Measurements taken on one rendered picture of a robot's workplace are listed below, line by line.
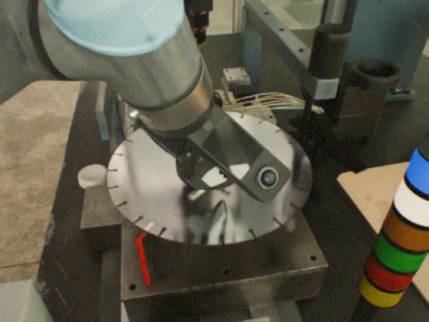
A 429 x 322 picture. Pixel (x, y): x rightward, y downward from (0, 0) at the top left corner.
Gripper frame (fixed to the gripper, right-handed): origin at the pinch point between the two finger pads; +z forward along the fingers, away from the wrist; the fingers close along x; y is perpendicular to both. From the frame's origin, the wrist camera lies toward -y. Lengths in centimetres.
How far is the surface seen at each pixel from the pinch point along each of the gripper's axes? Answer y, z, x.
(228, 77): 29, 33, -26
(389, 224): -19.3, -13.6, -4.1
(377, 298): -23.3, -6.1, 0.8
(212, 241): -5.0, -1.8, 7.9
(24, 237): 89, 99, 68
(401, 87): -4, 61, -67
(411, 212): -19.9, -16.5, -5.1
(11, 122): 190, 138, 45
